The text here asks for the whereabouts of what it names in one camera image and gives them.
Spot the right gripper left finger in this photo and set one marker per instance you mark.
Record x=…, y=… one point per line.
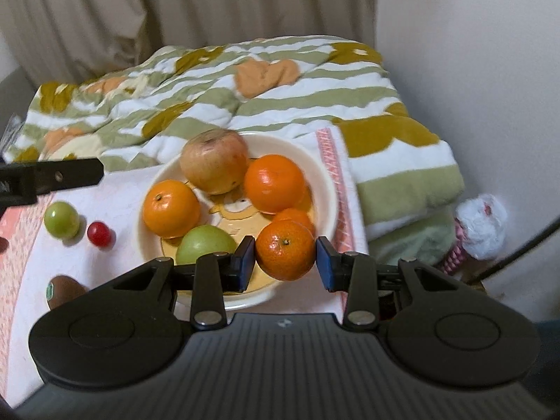
x=215, y=274

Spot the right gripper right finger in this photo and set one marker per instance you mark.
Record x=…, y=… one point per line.
x=354, y=274

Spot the green apple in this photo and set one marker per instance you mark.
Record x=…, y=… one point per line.
x=203, y=240
x=61, y=220

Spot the small mandarin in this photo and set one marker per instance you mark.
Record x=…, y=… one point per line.
x=295, y=215
x=285, y=250

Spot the large orange back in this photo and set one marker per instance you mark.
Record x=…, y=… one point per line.
x=170, y=209

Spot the large orange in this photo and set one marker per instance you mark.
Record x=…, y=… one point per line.
x=170, y=209
x=274, y=183

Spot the red cherry tomato back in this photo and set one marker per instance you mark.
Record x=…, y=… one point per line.
x=99, y=234

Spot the red cherry tomato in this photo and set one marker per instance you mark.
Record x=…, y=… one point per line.
x=99, y=234
x=3, y=244

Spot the large orange front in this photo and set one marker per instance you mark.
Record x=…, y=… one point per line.
x=274, y=183

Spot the large red-yellow apple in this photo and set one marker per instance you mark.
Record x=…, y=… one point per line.
x=215, y=161

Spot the brown kiwi with sticker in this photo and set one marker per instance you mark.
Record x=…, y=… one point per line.
x=62, y=289

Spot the red cherry tomato front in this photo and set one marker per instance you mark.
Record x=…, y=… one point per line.
x=3, y=244

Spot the grey sofa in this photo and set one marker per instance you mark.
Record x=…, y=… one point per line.
x=16, y=94

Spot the green striped floral duvet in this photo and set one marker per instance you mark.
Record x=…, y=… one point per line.
x=406, y=177

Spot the white plastic bag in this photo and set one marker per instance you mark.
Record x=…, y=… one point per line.
x=480, y=225

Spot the beige curtains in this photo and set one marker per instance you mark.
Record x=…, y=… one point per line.
x=76, y=40

